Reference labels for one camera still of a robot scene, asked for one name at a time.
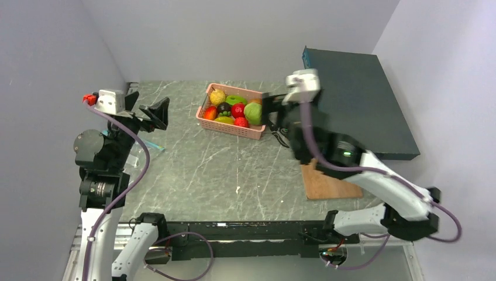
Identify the wooden board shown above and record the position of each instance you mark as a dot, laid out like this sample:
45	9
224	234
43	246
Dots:
320	187

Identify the orange red mango toy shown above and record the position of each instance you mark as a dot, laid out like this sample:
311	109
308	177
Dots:
211	113

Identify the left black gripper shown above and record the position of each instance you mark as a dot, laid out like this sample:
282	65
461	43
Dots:
157	112

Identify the dark blue network switch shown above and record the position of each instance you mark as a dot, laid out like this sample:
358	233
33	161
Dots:
359	101

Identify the yellow starfruit toy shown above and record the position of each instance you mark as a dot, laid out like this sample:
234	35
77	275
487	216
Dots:
225	120

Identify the dark mangosteen toy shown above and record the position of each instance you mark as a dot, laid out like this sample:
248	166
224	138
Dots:
224	109

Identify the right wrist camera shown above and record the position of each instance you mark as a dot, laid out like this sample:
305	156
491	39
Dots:
303	86

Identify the clear zip top bag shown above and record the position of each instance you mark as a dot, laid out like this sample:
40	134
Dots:
137	155

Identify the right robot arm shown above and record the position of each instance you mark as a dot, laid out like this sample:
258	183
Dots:
406	211

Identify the green pepper toy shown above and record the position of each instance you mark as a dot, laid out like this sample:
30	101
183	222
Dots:
235	99

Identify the yellow bumpy fruit toy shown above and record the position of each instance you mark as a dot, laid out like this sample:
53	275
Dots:
217	97

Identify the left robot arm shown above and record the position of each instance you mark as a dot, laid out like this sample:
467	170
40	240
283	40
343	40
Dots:
101	159

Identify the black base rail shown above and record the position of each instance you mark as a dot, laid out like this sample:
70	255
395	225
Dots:
236	239

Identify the red cracked fruit toy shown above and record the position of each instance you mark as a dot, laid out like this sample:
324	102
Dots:
241	122

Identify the black handled pliers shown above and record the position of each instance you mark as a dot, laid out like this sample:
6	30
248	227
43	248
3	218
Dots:
279	133

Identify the red pomegranate toy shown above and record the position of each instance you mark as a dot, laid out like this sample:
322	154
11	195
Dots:
237	110

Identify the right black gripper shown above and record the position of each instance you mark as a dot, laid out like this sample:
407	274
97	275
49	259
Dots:
273	102

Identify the green cabbage toy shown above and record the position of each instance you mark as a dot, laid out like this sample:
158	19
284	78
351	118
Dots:
252	113

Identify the pink plastic basket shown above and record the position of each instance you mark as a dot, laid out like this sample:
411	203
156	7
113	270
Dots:
253	132

